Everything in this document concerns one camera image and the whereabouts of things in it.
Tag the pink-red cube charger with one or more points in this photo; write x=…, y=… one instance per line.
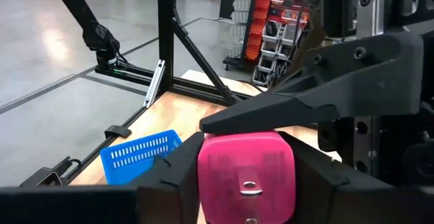
x=237, y=163

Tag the black table edge clip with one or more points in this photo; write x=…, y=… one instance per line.
x=117, y=131

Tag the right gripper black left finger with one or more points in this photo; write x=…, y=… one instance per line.
x=169, y=190

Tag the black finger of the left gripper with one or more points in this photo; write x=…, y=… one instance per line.
x=356, y=81

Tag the silver mounting bracket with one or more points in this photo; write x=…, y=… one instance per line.
x=154, y=85

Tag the black aluminium table frame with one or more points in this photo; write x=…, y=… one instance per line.
x=166, y=30

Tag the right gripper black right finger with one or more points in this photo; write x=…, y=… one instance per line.
x=315, y=190

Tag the parts rack orange bins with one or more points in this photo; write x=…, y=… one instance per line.
x=262, y=17

